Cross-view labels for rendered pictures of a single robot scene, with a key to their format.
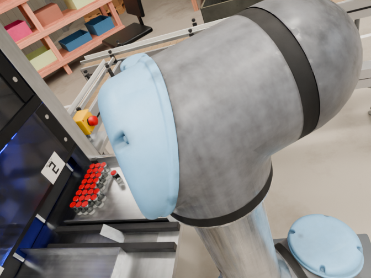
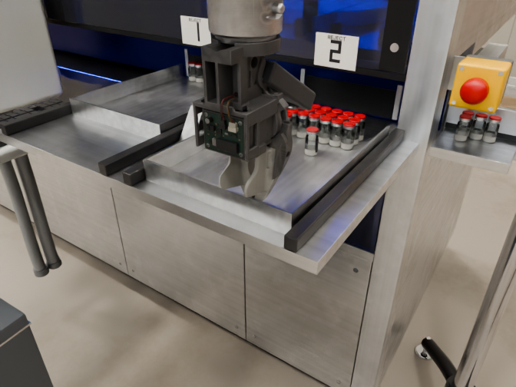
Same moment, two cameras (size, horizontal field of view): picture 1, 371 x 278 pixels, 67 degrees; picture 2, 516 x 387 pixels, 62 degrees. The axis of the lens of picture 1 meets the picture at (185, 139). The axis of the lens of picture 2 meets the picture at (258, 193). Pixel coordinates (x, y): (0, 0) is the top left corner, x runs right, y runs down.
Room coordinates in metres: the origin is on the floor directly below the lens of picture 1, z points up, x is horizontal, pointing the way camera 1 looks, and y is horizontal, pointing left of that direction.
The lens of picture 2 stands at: (0.73, -0.42, 1.21)
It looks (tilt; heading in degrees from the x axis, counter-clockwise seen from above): 31 degrees down; 100
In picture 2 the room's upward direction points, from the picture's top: straight up
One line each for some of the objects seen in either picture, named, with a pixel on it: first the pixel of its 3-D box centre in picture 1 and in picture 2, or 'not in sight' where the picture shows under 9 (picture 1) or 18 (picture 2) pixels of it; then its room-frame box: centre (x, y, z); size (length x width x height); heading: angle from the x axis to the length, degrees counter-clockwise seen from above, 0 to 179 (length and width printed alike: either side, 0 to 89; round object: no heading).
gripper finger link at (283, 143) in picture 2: not in sight; (271, 143); (0.67, 0.04, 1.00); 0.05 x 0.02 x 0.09; 156
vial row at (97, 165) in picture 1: (92, 187); (314, 122); (0.71, 0.35, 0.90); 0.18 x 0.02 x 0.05; 155
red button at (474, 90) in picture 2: (92, 121); (474, 90); (0.96, 0.30, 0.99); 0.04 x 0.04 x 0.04; 66
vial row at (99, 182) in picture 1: (97, 187); (308, 126); (0.70, 0.33, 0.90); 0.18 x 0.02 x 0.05; 155
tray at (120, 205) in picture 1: (128, 186); (276, 150); (0.65, 0.23, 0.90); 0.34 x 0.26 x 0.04; 65
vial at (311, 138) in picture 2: (116, 176); (311, 142); (0.71, 0.26, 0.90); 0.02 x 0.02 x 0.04
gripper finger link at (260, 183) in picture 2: not in sight; (257, 182); (0.66, 0.03, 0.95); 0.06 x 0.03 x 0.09; 66
